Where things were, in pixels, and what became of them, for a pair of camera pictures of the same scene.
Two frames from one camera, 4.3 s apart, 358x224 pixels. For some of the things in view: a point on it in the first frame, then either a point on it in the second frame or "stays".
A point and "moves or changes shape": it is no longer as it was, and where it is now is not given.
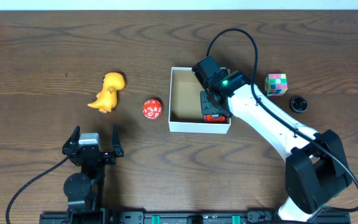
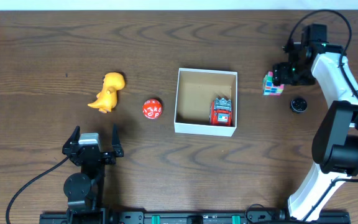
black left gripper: [92, 155] stays
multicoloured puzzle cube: [276, 84] stays
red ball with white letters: [152, 109] stays
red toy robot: [209, 118] moves or changes shape
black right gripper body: [214, 110] → [279, 74]
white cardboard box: [185, 110] moves or changes shape
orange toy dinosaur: [106, 99] stays
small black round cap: [298, 104] stays
